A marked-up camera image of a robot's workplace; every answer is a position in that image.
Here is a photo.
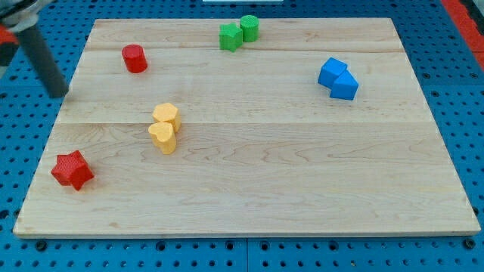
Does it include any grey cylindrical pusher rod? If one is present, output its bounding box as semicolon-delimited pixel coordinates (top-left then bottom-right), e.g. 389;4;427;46
17;24;69;98

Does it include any blue triangle block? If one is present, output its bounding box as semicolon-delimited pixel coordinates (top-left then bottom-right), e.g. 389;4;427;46
330;70;359;100

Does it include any red tape strip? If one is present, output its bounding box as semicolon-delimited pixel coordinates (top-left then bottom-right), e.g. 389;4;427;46
441;0;483;69

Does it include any green star block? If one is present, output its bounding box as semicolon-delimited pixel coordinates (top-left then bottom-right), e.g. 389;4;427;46
219;23;243;52

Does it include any grey and red end effector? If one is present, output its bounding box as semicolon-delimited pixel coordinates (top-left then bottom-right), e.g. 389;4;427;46
0;0;52;67

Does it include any blue cube block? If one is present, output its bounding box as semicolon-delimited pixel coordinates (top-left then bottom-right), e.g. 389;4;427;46
318;57;348;88

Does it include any light wooden board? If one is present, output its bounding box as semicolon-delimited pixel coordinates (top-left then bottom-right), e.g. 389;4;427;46
14;18;480;239

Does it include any red star block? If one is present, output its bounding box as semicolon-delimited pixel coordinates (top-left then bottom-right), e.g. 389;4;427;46
51;150;95;190

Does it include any green cylinder block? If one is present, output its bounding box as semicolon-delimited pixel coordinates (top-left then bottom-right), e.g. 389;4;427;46
240;15;259;42

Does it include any red cylinder block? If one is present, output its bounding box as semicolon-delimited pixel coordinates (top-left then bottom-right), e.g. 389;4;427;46
122;44;148;73

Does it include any yellow hexagon block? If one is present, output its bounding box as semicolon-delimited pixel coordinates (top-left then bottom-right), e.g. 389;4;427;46
152;103;182;132

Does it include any yellow heart block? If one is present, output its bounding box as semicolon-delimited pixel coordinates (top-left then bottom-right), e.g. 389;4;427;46
148;122;177;155

